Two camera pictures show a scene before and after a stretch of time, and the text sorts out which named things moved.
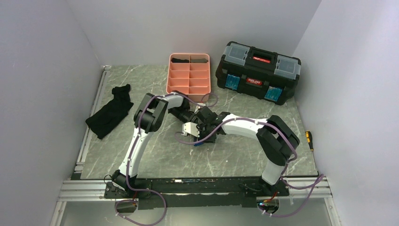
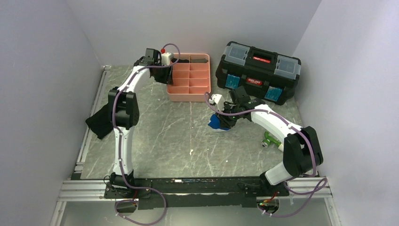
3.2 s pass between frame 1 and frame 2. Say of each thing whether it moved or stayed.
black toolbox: stayed
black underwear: stayed
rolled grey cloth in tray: stayed
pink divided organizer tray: stayed
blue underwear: moved
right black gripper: moved
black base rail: stayed
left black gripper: moved
